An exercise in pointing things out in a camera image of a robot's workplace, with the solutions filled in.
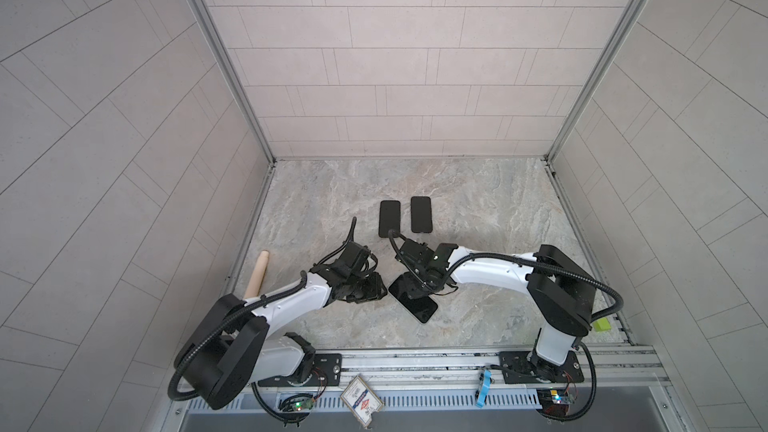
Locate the blue clip tag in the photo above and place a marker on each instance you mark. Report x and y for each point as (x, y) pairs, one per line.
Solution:
(483, 389)

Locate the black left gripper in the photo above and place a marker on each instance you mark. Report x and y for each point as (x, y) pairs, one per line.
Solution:
(373, 292)

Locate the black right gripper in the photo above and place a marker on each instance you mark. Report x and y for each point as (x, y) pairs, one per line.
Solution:
(432, 289)

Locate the white label card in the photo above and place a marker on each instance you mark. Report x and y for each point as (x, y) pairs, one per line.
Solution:
(360, 399)

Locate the black phone case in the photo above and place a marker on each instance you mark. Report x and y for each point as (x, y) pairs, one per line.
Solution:
(389, 218)
(421, 214)

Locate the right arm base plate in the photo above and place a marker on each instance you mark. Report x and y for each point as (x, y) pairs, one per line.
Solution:
(520, 367)

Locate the light blue phone case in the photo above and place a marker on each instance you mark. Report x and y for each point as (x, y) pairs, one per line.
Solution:
(406, 291)

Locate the left circuit board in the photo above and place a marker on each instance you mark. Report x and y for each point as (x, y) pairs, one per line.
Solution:
(298, 403)

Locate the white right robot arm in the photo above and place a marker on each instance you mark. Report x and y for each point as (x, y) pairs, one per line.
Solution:
(563, 296)

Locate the aluminium corner rail left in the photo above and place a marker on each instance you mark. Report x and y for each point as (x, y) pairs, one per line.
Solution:
(213, 39)

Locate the right circuit board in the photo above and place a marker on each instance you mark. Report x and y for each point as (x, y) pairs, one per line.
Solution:
(555, 402)

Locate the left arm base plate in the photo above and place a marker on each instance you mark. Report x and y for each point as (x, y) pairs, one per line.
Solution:
(323, 369)

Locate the aluminium corner rail right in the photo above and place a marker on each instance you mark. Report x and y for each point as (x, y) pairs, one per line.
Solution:
(627, 20)

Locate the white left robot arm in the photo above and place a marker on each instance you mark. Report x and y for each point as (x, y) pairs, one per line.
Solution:
(231, 347)

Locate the wooden rolling pin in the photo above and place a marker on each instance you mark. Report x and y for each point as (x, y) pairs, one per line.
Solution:
(257, 276)

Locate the green cube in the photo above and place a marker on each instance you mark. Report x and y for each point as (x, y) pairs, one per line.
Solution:
(602, 325)

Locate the circuit board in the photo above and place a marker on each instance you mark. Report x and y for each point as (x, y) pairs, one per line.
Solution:
(298, 403)
(555, 402)

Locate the aluminium corner rail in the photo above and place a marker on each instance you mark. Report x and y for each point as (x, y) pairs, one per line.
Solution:
(213, 39)
(627, 20)

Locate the aluminium front rail frame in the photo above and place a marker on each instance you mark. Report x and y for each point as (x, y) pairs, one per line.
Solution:
(431, 380)

